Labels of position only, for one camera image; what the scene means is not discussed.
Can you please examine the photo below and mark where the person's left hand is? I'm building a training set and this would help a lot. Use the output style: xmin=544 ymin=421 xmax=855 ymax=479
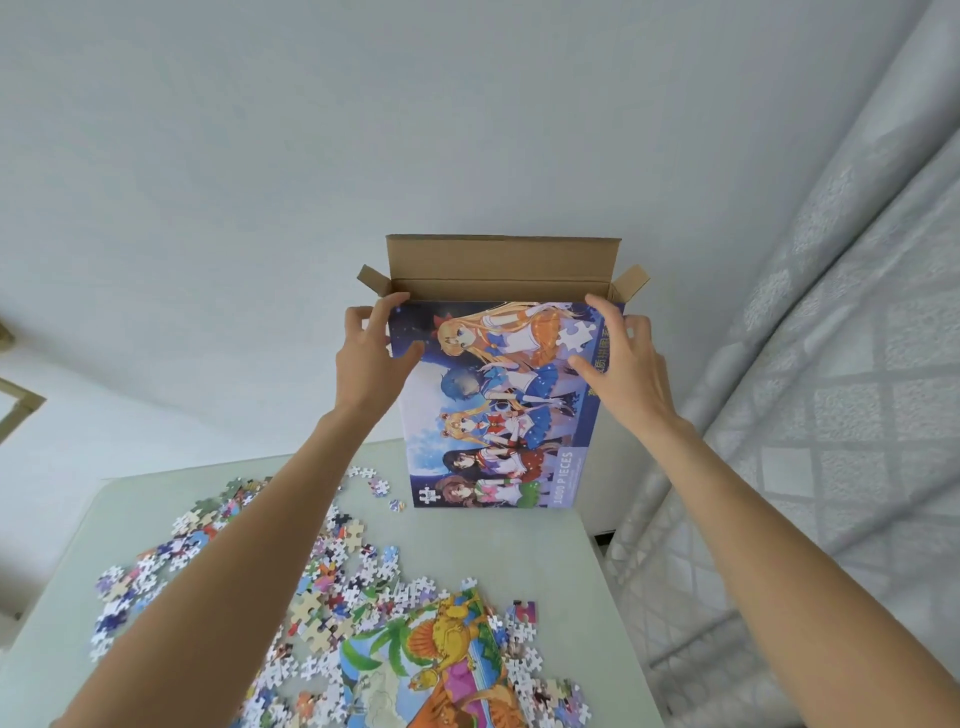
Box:
xmin=333 ymin=290 xmax=427 ymax=433

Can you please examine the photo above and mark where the dinosaur picture sheet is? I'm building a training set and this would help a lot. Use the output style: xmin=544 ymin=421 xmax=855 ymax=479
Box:
xmin=337 ymin=588 xmax=530 ymax=728

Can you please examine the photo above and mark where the grey patterned curtain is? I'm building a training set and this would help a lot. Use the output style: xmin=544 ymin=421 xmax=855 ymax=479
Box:
xmin=599 ymin=0 xmax=960 ymax=728

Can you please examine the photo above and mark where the person's right hand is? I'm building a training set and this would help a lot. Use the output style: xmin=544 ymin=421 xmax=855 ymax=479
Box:
xmin=567 ymin=292 xmax=680 ymax=444

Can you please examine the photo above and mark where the person's left forearm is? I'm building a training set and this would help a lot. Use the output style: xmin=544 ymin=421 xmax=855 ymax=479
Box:
xmin=52 ymin=408 xmax=380 ymax=728

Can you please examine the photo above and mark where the pile of puzzle pieces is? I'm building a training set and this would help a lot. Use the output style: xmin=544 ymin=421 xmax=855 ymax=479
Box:
xmin=88 ymin=464 xmax=594 ymax=728

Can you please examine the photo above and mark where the person's right forearm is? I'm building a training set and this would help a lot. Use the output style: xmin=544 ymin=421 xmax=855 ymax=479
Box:
xmin=643 ymin=418 xmax=960 ymax=728

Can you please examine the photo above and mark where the cartoon print puzzle box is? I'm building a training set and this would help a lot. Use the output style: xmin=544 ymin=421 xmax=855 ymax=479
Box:
xmin=356 ymin=233 xmax=652 ymax=511

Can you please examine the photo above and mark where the brass wall fixture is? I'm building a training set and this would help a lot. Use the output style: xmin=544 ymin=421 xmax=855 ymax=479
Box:
xmin=0 ymin=322 xmax=48 ymax=445

